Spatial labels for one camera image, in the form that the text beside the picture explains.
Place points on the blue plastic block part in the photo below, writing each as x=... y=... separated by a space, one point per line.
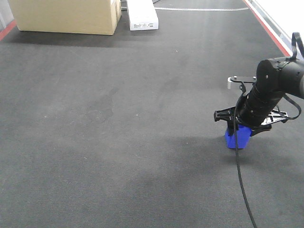
x=241 y=139

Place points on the large cardboard box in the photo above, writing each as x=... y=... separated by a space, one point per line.
x=97 y=17

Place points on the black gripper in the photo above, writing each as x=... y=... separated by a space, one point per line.
x=257 y=124

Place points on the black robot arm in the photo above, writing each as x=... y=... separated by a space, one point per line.
x=276 y=78

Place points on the long white carton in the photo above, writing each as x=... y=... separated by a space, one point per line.
x=142 y=15

